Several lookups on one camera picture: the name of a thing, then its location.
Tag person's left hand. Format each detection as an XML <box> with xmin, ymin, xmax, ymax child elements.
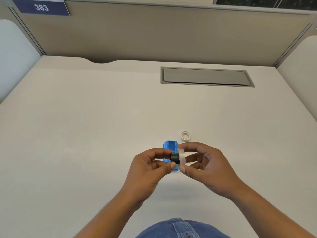
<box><xmin>123</xmin><ymin>148</ymin><xmax>177</xmax><ymax>211</ymax></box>

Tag person's left forearm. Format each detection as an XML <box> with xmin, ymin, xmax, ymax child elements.
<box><xmin>74</xmin><ymin>189</ymin><xmax>149</xmax><ymax>238</ymax></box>

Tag person's right forearm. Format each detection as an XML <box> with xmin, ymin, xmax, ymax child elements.
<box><xmin>229</xmin><ymin>181</ymin><xmax>317</xmax><ymax>238</ymax></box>

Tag beige desk partition panel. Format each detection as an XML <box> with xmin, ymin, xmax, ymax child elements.
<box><xmin>0</xmin><ymin>0</ymin><xmax>317</xmax><ymax>68</ymax></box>

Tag person's right hand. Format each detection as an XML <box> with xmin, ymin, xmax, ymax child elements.
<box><xmin>179</xmin><ymin>142</ymin><xmax>245</xmax><ymax>200</ymax></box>

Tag blue number sign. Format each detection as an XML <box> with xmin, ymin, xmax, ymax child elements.
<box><xmin>11</xmin><ymin>0</ymin><xmax>71</xmax><ymax>17</ymax></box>

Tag person's blue jeans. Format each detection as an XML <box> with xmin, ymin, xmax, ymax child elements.
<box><xmin>135</xmin><ymin>218</ymin><xmax>232</xmax><ymax>238</ymax></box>

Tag blue tape dispenser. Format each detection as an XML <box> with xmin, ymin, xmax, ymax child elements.
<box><xmin>162</xmin><ymin>140</ymin><xmax>180</xmax><ymax>173</ymax></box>

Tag dark window pane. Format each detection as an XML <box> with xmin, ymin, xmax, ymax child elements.
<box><xmin>213</xmin><ymin>0</ymin><xmax>317</xmax><ymax>9</ymax></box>

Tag clear adhesive tape roll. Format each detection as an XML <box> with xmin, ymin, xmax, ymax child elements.
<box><xmin>177</xmin><ymin>147</ymin><xmax>187</xmax><ymax>169</ymax></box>

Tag grey desk cable flap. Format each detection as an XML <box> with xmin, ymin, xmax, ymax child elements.
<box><xmin>160</xmin><ymin>66</ymin><xmax>256</xmax><ymax>88</ymax></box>

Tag white side divider panel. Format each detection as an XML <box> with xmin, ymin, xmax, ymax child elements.
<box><xmin>0</xmin><ymin>19</ymin><xmax>41</xmax><ymax>105</ymax></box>
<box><xmin>276</xmin><ymin>35</ymin><xmax>317</xmax><ymax>97</ymax></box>

